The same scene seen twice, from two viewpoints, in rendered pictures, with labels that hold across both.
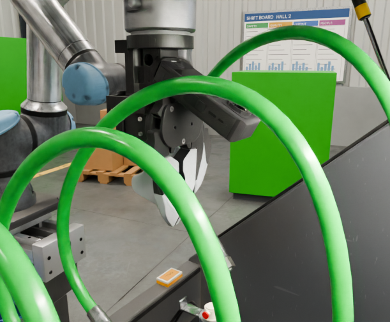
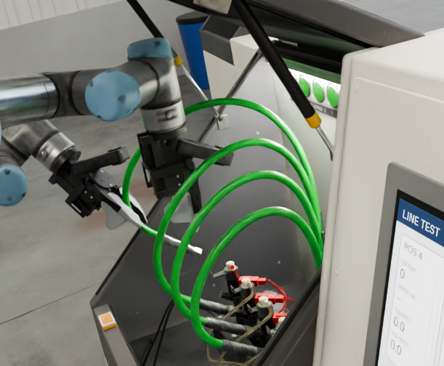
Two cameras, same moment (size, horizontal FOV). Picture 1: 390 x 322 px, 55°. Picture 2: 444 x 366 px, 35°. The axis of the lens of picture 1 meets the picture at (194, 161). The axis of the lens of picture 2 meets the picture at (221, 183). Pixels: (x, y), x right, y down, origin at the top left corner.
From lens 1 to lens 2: 106 cm
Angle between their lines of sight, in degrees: 50
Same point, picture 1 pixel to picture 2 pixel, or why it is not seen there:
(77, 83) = (12, 185)
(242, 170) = not seen: outside the picture
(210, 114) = not seen: hidden behind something
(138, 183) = (176, 216)
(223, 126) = (226, 160)
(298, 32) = (224, 102)
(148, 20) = (177, 122)
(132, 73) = (159, 153)
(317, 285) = (206, 253)
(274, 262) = (171, 257)
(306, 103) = not seen: outside the picture
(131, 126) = (171, 182)
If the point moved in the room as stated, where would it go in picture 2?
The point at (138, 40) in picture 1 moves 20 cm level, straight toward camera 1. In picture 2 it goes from (172, 133) to (279, 131)
